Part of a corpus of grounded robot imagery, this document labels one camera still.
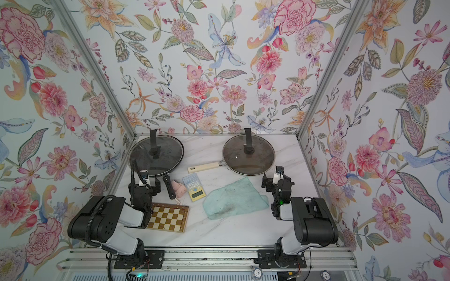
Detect pink small object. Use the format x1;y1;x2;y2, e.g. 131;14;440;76
171;180;187;199

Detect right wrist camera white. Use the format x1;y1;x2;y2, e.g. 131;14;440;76
273;166;284;185

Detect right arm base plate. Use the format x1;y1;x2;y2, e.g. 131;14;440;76
254;249;307;269

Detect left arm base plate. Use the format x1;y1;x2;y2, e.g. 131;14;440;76
114;249;165;270

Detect glass pot lid black handle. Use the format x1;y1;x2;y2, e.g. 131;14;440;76
223;128;275;176

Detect light green cleaning cloth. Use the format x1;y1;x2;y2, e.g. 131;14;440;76
203;177;269;220

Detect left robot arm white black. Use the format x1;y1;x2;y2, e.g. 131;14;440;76
67;179;161;266

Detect glass wok lid black handle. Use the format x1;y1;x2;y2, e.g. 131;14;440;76
128;128;185;177

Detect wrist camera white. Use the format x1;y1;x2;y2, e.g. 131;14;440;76
273;166;284;185
138;170;148;186

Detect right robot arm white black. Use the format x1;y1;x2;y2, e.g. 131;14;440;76
261;173;339;267

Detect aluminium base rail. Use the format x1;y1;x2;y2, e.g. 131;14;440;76
56;246;358;273

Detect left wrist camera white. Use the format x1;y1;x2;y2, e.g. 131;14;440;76
138;170;148;186

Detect wooden chessboard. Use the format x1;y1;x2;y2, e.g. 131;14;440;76
147;203;189;233

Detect brown frying pan cream handle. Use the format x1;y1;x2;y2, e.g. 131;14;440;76
187;160;271;176

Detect yellow blue calculator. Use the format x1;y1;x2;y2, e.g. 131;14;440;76
182;173;206;202

